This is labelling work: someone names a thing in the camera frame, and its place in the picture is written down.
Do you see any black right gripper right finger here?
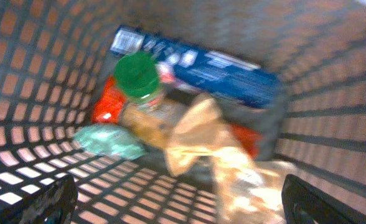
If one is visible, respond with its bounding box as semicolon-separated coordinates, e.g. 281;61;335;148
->
281;174;366;224

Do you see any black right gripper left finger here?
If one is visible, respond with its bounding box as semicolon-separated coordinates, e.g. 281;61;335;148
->
0;175;78;224

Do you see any beige paper pouch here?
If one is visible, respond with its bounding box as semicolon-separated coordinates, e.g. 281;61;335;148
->
164;93;296;223

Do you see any pale green wipes packet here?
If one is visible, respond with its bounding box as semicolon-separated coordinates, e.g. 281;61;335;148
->
73;124;146;160

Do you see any orange spaghetti packet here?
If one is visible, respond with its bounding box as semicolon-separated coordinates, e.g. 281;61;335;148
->
90;75;263;159

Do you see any green lid jar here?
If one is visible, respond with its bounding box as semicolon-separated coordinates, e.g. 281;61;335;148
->
114;51;164;111

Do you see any blue tissue box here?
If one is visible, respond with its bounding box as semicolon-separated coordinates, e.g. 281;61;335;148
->
110;26;281;109

